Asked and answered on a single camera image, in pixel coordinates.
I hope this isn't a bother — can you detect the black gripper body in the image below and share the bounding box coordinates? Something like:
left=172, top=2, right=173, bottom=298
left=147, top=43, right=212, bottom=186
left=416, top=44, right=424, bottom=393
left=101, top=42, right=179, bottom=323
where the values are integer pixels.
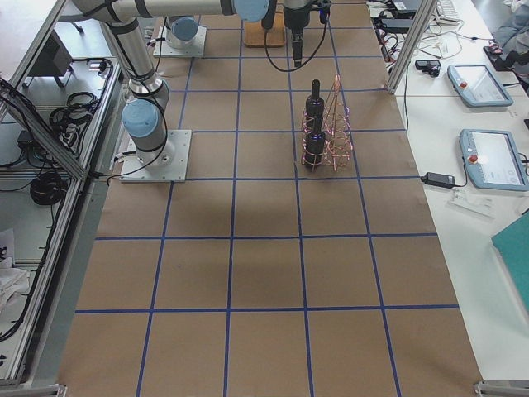
left=290, top=27, right=304, bottom=69

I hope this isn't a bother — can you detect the dark wine bottle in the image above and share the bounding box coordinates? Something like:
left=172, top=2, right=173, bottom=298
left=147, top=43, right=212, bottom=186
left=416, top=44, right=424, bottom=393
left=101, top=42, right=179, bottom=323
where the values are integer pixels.
left=304, top=115, right=326, bottom=170
left=305, top=79, right=325, bottom=128
left=261, top=0, right=277, bottom=31

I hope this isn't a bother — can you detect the wooden tray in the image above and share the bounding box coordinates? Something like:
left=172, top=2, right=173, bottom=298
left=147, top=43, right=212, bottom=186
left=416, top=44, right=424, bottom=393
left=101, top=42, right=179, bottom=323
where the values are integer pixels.
left=243, top=13, right=286, bottom=48

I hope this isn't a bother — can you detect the far teach pendant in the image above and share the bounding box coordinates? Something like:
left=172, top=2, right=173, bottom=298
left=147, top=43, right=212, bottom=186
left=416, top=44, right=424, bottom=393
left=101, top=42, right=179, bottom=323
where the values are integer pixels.
left=447, top=65, right=513, bottom=108

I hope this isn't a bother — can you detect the teach pendant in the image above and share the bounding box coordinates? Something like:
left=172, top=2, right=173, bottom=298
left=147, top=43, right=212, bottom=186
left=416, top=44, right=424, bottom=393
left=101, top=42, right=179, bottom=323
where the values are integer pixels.
left=459, top=129, right=528, bottom=192
left=447, top=65, right=513, bottom=108

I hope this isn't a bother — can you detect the black power adapter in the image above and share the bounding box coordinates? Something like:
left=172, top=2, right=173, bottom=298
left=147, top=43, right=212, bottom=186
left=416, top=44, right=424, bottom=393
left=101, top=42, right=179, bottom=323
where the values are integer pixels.
left=421, top=172, right=455, bottom=189

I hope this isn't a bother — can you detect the near teach pendant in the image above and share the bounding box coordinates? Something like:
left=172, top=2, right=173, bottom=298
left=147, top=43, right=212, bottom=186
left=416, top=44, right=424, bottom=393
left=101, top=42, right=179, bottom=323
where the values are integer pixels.
left=459, top=129, right=528, bottom=192

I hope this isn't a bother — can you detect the teal board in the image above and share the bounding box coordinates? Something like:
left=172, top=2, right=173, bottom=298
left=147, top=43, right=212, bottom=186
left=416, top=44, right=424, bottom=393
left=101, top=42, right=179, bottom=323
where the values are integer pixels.
left=492, top=214, right=528, bottom=274

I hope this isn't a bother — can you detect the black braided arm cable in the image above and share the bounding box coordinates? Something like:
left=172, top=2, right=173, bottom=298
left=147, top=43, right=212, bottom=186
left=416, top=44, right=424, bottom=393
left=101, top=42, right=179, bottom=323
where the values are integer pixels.
left=264, top=0, right=334, bottom=74

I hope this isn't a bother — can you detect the copper wire bottle basket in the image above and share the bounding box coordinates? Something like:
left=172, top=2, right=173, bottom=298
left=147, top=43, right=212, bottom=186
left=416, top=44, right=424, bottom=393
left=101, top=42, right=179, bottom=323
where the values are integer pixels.
left=302, top=74, right=353, bottom=171

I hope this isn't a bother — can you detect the aluminium frame post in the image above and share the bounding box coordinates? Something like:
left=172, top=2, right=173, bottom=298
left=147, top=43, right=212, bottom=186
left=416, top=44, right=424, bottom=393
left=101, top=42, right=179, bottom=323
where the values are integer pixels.
left=387, top=0, right=436, bottom=94

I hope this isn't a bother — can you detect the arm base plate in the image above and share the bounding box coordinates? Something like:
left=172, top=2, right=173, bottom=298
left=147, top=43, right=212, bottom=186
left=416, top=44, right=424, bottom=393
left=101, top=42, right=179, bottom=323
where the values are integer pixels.
left=119, top=130, right=193, bottom=183
left=153, top=26, right=207, bottom=58

